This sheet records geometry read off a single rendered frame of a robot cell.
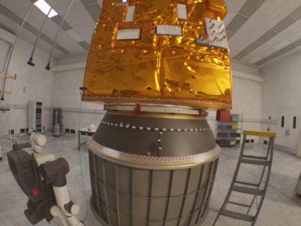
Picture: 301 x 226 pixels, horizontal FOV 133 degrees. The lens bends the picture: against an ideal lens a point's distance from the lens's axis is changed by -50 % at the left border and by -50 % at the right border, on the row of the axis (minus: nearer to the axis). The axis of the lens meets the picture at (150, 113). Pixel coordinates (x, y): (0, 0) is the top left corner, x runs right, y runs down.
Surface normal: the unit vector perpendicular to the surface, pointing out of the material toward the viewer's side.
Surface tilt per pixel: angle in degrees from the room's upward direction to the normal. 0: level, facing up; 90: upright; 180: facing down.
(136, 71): 89
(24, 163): 90
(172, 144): 62
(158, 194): 90
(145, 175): 90
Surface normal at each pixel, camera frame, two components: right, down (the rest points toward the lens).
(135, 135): -0.20, -0.48
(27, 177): 0.98, 0.05
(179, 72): -0.13, -0.04
